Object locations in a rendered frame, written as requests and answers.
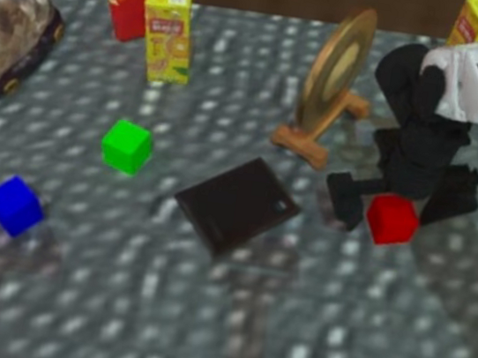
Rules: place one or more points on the bread loaf in dark tray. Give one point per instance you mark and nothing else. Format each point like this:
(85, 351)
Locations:
(10, 44)

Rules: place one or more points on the red french fries box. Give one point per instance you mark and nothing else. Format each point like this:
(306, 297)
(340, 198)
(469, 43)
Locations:
(126, 12)

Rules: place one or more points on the red cube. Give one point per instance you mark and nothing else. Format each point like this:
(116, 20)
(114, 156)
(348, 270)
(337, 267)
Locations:
(391, 220)

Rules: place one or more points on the blue cube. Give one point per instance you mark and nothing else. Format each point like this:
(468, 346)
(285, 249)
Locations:
(15, 205)

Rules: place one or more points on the golden plate on wooden stand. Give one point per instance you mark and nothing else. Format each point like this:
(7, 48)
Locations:
(329, 89)

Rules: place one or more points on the green cube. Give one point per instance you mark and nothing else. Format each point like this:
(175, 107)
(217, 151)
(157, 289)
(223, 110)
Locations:
(127, 145)

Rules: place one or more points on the dark brown wallet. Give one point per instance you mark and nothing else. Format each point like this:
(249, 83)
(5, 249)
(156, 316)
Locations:
(237, 207)

